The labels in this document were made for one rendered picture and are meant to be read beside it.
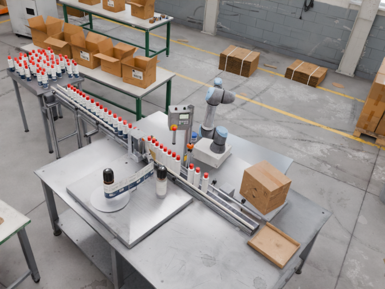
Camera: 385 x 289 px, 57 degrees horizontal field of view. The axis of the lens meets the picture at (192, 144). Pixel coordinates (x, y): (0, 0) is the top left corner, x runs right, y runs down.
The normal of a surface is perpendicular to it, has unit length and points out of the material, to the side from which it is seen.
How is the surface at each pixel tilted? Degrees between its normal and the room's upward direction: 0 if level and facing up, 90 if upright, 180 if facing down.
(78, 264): 0
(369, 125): 90
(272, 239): 0
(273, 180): 0
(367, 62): 90
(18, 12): 90
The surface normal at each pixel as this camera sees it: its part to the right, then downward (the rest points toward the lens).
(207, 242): 0.08, -0.79
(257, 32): -0.53, 0.48
